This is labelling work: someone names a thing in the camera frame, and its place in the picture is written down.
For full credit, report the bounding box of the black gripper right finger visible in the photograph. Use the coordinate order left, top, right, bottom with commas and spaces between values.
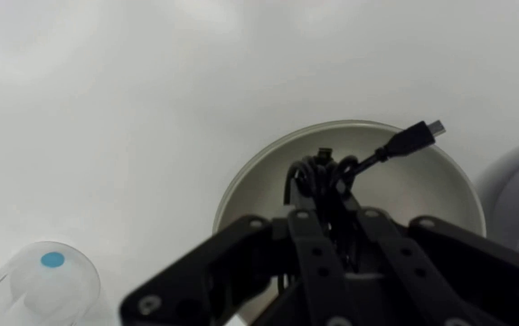
354, 206, 519, 326

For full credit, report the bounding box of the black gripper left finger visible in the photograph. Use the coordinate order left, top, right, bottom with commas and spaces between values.
119, 208, 363, 326

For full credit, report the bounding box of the black cable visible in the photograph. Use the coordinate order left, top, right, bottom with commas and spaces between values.
282, 117, 448, 273

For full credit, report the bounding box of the clear plastic bottle blue dot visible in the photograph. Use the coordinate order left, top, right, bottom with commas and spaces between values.
0, 239, 114, 326

